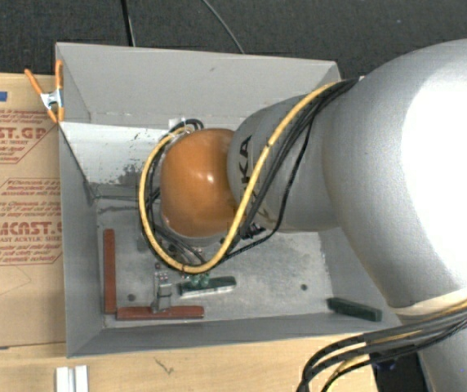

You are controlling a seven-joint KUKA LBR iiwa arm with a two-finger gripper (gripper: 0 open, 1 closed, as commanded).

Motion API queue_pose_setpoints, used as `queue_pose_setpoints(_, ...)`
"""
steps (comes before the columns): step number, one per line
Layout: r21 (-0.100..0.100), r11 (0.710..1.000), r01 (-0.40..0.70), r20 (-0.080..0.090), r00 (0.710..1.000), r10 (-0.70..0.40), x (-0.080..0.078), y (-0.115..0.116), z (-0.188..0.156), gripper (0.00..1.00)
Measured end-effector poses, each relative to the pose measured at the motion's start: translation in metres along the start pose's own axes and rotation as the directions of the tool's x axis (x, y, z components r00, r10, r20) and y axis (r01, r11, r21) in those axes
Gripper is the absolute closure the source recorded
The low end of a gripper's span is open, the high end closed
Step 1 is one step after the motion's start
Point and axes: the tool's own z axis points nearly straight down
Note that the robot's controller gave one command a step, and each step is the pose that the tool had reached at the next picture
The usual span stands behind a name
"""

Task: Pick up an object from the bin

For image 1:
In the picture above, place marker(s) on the dark green flat block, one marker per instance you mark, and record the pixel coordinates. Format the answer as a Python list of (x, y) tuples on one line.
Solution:
[(354, 309), (221, 283)]

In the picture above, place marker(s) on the red-brown flat block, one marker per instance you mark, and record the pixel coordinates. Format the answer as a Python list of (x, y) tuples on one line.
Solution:
[(109, 268), (184, 313)]

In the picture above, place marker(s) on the grey metal bin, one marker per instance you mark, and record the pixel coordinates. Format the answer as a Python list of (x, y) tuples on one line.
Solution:
[(266, 276)]

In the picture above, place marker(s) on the brown cardboard board red print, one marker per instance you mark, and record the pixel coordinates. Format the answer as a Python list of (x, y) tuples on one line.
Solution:
[(17, 292)]

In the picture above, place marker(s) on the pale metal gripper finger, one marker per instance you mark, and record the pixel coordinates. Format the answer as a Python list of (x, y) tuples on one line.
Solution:
[(161, 276), (165, 296)]

